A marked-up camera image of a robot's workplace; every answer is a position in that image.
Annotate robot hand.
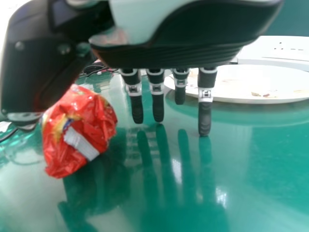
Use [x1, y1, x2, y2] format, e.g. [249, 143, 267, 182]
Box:
[0, 0, 284, 137]

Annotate red biscuit packet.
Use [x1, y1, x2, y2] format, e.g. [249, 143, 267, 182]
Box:
[41, 84, 119, 179]

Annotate white plate brown leaf pattern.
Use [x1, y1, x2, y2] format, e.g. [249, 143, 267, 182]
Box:
[164, 64, 309, 105]

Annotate white socket strip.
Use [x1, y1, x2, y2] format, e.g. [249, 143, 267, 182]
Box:
[226, 35, 309, 72]

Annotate tangled black and red cables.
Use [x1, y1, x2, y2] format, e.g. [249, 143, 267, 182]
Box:
[83, 60, 118, 78]

